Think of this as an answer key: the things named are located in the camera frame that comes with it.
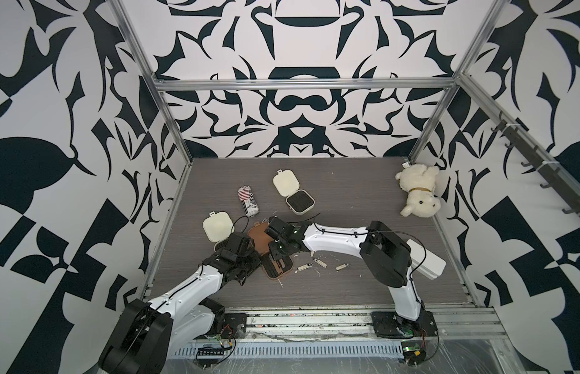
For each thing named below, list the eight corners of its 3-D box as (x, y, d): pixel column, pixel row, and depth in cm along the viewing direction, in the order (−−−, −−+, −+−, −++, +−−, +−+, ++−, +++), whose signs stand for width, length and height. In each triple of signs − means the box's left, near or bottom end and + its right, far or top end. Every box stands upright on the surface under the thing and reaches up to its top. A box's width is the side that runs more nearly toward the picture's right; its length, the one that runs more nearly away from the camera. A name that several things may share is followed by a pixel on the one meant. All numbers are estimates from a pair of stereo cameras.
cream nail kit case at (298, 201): (296, 218, 100) (296, 210, 95) (269, 183, 112) (268, 175, 107) (316, 206, 104) (317, 199, 99) (288, 173, 116) (288, 165, 111)
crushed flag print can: (246, 219, 100) (245, 215, 97) (236, 192, 109) (235, 188, 106) (261, 213, 102) (260, 209, 99) (250, 187, 111) (249, 183, 108)
